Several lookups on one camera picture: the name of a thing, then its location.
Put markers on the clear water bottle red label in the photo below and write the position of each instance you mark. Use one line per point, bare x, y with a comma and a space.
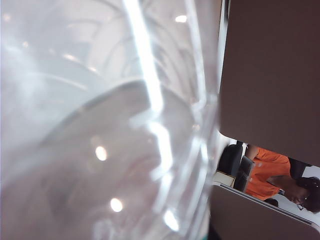
100, 125

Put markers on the black office chair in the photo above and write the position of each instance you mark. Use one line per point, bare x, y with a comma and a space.
231, 157

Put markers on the person in orange shirt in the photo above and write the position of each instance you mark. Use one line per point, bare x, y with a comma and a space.
267, 172

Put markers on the long brown desk partition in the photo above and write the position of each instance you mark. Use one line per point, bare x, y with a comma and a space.
275, 75

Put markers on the brown partition with pale edge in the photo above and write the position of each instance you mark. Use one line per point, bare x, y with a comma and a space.
250, 220

